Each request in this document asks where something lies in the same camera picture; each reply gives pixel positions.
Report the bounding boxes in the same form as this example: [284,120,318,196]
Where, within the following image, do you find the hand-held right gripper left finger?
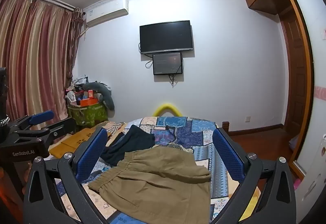
[23,127,110,224]

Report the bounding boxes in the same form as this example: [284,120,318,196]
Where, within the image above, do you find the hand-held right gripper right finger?
[211,128,297,224]

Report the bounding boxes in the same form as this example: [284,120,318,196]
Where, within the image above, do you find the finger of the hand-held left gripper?
[10,110,54,133]
[15,117,77,148]

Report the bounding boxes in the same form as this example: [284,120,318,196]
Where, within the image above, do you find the khaki pants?
[88,146,212,224]

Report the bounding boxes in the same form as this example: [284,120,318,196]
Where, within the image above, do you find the dark navy pants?
[100,124,156,167]

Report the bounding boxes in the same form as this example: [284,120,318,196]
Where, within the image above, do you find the yellow paw print mat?
[48,126,104,159]

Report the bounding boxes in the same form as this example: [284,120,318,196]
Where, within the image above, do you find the blue patchwork quilt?
[55,116,261,224]

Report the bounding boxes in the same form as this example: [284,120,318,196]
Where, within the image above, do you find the green patterned storage box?
[67,102,107,128]

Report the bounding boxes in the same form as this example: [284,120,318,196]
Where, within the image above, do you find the orange box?
[79,90,98,107]

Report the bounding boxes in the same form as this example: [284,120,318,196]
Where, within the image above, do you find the striped pink curtain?
[0,0,84,143]

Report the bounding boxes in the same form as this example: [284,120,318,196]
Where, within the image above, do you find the grey plush shark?
[82,81,116,111]

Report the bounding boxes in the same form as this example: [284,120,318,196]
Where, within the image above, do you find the yellow foam tube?
[152,103,182,117]

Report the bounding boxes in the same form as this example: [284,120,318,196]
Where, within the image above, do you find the wooden door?
[279,8,307,135]

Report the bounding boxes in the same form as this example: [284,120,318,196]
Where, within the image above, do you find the white air conditioner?
[84,0,129,28]

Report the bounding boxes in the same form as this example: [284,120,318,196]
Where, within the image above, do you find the small black wall screen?
[153,52,183,75]

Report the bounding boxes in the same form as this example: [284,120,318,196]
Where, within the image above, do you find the black wall television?
[139,20,194,55]

